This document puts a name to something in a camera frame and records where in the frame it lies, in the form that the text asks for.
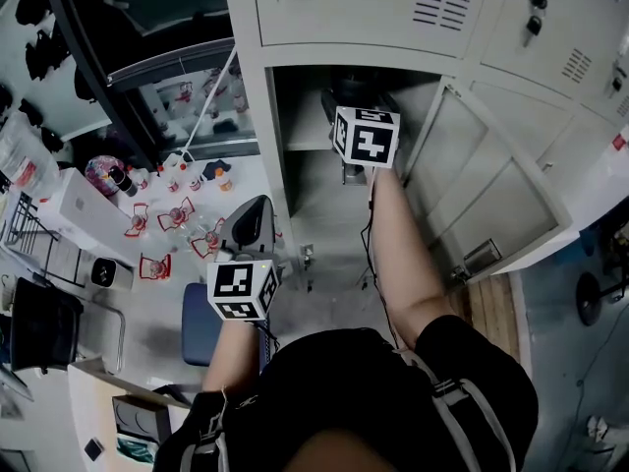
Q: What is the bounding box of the wooden slat platform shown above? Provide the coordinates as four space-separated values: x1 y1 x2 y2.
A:
449 272 522 363

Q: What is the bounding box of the grey shoulder strap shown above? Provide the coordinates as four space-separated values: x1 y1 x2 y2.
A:
179 400 230 472
402 349 517 472

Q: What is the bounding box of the beige desk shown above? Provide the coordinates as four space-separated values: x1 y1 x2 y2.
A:
67 356 198 472

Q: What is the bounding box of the person's left forearm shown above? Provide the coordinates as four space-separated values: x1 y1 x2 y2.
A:
201 318 266 395

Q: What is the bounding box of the white cardboard box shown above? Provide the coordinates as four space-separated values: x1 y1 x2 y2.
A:
36 167 134 265

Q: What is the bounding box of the blue padded chair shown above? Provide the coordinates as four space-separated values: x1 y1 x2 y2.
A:
181 281 276 368

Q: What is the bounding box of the person's black shirt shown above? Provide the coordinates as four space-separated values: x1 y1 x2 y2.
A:
154 315 540 472

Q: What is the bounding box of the person's right forearm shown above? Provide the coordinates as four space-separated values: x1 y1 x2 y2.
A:
368 167 456 348

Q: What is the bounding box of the large clear water jug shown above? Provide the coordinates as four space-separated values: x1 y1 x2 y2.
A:
0 110 63 201

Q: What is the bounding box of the group of red-handled bottles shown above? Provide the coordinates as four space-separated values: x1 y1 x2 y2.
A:
122 197 232 282

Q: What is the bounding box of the green packet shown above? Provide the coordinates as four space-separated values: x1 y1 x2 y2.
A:
116 435 161 464

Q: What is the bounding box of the small white and black appliance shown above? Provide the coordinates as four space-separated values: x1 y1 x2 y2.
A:
90 257 135 290

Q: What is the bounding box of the black wire rack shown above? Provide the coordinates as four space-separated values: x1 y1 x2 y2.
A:
0 189 83 289

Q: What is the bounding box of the black tray box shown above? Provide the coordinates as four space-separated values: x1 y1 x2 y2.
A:
111 393 173 444

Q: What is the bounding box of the black fan stand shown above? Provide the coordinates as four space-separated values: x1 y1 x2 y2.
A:
574 271 629 327

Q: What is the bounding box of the pair of white shoes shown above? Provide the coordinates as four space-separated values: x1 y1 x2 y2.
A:
587 414 620 444

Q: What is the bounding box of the blue bin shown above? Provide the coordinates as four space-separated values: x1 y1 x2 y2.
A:
579 223 606 259

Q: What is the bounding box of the beige metal locker cabinet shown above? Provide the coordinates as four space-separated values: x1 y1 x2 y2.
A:
220 0 629 294

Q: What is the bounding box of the white table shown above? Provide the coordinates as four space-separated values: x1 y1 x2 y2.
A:
508 130 629 274

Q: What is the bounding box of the colourful patterned ball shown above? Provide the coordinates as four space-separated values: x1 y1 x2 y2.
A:
84 153 122 197

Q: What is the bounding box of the white rope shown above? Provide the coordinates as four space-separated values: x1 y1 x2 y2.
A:
174 46 238 164

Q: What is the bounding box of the black framed glass tank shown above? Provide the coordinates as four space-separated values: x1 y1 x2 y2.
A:
41 0 261 171

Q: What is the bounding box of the row of black bags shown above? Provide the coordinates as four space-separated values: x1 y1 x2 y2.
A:
0 0 97 154

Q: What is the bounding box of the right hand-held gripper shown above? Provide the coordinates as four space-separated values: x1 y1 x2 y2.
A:
320 89 402 187

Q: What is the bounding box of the cluster of small white bottles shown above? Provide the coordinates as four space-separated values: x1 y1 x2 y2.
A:
128 152 203 194

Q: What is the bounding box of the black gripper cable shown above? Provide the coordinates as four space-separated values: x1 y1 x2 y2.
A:
361 169 399 348
253 318 281 368

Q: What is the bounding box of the black thermos flask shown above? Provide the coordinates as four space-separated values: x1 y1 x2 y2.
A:
106 165 139 199

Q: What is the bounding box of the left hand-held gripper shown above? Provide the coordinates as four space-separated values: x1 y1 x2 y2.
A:
205 194 282 322

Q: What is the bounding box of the grey metal locker door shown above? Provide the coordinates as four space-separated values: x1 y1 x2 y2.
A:
400 82 574 284

